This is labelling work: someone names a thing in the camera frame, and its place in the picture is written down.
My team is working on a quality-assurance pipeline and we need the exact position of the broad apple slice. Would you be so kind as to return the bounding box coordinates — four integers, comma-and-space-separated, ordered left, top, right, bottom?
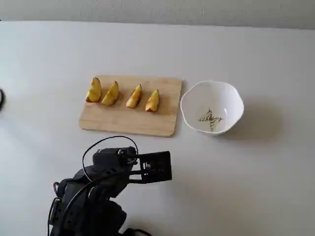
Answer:
85, 76, 102, 103

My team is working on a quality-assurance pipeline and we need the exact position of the apple slice with red skin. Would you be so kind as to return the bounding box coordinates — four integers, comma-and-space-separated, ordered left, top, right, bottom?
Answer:
145, 88, 160, 113

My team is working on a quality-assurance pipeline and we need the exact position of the wooden cutting board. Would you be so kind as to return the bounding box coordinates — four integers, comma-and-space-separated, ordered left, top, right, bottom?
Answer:
78, 75, 183, 138

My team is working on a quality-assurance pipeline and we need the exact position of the black cable loop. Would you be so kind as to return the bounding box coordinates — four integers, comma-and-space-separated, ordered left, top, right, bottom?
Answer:
0, 88, 7, 112

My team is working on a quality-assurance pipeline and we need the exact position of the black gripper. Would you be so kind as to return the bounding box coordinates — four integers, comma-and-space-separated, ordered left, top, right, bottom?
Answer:
92, 147, 172, 184

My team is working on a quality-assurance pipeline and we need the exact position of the narrow apple slice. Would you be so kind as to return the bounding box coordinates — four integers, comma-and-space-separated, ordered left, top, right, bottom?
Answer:
126, 84, 143, 109

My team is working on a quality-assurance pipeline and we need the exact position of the yellow apple slice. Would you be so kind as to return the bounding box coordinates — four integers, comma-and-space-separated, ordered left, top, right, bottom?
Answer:
101, 81, 120, 107

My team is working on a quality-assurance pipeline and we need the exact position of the white ceramic bowl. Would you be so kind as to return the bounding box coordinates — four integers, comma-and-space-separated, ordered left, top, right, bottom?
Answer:
180, 80, 245, 137

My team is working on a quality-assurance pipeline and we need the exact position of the red white motor wire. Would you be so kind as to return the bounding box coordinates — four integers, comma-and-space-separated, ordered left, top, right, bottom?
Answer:
52, 181, 61, 200

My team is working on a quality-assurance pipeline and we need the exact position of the thick black camera cable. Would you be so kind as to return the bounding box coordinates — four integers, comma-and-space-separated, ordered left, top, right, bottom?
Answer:
64, 180, 100, 219

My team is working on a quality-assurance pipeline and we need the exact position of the thin black red wire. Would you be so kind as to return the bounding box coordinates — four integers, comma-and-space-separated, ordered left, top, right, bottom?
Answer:
82, 136, 138, 185

